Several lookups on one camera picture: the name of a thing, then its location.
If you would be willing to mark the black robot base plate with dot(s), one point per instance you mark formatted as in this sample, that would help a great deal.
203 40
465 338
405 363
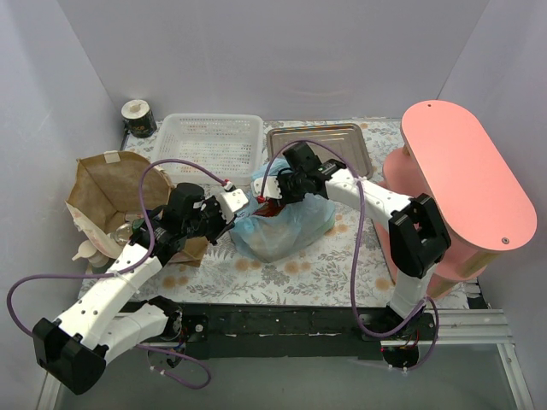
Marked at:
268 331

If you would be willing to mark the clear plastic bottle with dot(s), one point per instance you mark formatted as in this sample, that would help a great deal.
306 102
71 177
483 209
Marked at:
122 234

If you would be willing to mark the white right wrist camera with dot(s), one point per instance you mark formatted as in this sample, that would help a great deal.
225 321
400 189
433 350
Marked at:
266 188

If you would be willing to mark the aluminium frame rail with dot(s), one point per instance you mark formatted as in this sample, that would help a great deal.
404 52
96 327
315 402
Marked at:
469 364

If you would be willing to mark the light blue plastic grocery bag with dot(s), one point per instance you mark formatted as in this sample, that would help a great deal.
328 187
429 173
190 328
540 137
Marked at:
293 228

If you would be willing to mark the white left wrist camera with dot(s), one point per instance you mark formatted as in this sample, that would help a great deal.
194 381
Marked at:
232 200

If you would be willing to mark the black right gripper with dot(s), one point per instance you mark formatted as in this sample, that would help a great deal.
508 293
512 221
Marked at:
283 189

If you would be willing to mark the brown paper bag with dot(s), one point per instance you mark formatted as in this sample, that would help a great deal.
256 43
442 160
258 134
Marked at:
106 192

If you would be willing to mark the stainless steel tray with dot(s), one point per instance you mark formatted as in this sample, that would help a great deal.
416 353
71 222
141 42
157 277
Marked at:
345 139

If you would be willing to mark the pink two-tier shelf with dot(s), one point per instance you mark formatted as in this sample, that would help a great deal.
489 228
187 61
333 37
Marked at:
448 155

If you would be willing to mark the floral patterned table mat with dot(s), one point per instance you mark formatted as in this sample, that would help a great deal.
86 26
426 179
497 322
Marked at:
318 275

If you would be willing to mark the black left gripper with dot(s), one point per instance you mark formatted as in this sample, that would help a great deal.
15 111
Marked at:
218 215

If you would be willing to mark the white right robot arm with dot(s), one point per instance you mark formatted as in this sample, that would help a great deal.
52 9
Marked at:
418 236

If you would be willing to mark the red toy lobster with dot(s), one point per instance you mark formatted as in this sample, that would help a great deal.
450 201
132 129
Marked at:
269 209

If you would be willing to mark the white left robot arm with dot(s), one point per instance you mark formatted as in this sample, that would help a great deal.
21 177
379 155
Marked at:
76 347

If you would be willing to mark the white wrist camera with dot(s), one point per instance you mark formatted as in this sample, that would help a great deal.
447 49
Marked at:
232 200
266 188

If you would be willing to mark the white plastic perforated basket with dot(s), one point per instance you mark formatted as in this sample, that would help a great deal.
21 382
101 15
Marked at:
228 145

